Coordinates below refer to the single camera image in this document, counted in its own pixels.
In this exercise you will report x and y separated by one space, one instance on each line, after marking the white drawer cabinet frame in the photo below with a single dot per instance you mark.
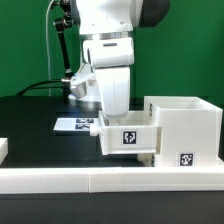
188 131

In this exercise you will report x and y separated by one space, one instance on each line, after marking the white drawer box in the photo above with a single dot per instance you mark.
134 134
148 160

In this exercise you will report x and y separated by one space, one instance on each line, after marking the white left fence block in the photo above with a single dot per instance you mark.
3 149

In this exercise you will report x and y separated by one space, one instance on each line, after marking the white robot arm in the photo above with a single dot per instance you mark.
112 19

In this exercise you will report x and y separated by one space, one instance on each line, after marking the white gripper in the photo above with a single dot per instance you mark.
114 90

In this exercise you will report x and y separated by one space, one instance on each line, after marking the white front fence rail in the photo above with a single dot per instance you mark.
94 180

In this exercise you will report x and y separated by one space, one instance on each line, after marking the white front drawer box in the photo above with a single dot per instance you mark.
148 160

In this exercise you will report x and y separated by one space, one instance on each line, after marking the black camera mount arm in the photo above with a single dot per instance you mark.
67 32

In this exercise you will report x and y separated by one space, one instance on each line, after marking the marker tag sheet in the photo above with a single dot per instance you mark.
74 124

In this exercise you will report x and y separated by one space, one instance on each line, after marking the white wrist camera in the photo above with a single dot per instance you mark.
109 52

